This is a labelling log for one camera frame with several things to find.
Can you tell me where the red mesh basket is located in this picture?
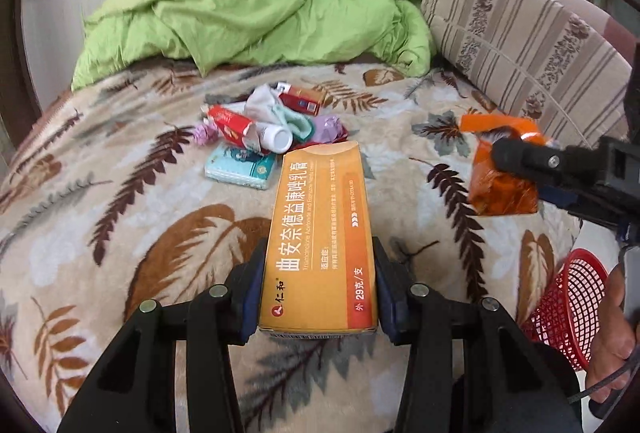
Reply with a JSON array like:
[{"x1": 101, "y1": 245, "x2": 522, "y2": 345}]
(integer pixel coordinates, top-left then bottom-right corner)
[{"x1": 520, "y1": 249, "x2": 608, "y2": 371}]

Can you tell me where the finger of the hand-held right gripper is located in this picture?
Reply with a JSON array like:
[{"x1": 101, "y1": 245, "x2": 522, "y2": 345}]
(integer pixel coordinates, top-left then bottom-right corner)
[
  {"x1": 536, "y1": 183, "x2": 626, "y2": 239},
  {"x1": 490, "y1": 136, "x2": 608, "y2": 194}
]

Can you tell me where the leaf printed blanket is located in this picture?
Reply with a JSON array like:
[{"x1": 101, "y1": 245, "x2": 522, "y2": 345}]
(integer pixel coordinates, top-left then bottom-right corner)
[{"x1": 0, "y1": 58, "x2": 596, "y2": 433}]

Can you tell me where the orange medicine box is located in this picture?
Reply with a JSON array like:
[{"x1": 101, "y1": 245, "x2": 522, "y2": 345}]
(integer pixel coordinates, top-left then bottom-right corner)
[{"x1": 257, "y1": 140, "x2": 379, "y2": 339}]

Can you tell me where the purple paper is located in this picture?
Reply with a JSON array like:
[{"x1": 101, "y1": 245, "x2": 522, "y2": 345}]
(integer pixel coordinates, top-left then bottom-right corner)
[{"x1": 192, "y1": 120, "x2": 221, "y2": 149}]

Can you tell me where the white plastic bottle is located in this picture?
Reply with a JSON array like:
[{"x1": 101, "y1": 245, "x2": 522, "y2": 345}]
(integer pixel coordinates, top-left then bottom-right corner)
[{"x1": 257, "y1": 123, "x2": 294, "y2": 154}]

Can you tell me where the orange plastic wrapper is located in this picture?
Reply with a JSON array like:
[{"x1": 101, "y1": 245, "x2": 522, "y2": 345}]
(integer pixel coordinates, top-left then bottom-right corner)
[{"x1": 459, "y1": 113, "x2": 546, "y2": 216}]

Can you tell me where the black cable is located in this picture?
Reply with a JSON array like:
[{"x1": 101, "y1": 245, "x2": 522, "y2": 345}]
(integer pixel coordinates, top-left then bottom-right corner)
[{"x1": 567, "y1": 353, "x2": 640, "y2": 409}]

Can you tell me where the white cloth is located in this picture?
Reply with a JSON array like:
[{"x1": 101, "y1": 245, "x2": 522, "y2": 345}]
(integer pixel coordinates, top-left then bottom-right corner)
[{"x1": 245, "y1": 84, "x2": 286, "y2": 126}]

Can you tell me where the person's right hand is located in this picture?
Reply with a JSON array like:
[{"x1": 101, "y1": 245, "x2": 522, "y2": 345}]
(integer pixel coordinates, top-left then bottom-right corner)
[{"x1": 585, "y1": 263, "x2": 640, "y2": 409}]

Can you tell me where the green quilt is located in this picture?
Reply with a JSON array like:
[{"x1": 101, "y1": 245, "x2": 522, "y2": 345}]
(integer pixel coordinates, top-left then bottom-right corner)
[{"x1": 71, "y1": 0, "x2": 438, "y2": 91}]

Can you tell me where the wooden window frame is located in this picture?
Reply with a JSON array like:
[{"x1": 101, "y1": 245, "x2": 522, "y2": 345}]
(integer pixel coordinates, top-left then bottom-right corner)
[{"x1": 0, "y1": 0, "x2": 43, "y2": 164}]

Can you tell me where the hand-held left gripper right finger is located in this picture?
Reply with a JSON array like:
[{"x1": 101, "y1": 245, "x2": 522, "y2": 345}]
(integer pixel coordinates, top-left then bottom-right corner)
[{"x1": 372, "y1": 237, "x2": 583, "y2": 433}]

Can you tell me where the striped sofa cushion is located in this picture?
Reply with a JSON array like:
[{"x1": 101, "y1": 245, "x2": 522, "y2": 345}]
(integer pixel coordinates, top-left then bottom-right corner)
[{"x1": 420, "y1": 0, "x2": 633, "y2": 149}]

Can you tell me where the mint green sock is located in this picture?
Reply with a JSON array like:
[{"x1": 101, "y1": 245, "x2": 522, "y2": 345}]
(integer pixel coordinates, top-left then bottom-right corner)
[{"x1": 272, "y1": 106, "x2": 316, "y2": 144}]

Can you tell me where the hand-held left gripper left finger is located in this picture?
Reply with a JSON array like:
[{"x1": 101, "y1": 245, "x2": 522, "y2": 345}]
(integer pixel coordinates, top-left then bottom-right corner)
[{"x1": 57, "y1": 237, "x2": 268, "y2": 433}]

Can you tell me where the red cigarette box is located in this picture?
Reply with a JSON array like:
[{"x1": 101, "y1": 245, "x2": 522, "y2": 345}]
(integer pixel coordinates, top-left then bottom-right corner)
[{"x1": 274, "y1": 82, "x2": 326, "y2": 116}]

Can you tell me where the purple and red plastic bag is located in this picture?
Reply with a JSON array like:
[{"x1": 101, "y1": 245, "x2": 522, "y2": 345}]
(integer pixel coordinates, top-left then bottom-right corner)
[{"x1": 292, "y1": 113, "x2": 348, "y2": 151}]

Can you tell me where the teal tissue pack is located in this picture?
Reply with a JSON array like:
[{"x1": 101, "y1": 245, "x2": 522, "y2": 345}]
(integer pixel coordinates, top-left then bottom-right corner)
[{"x1": 204, "y1": 143, "x2": 277, "y2": 190}]

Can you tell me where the red toothpaste tube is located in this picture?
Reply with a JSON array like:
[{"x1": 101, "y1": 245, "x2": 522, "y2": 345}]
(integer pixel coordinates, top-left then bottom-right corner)
[{"x1": 202, "y1": 104, "x2": 261, "y2": 151}]

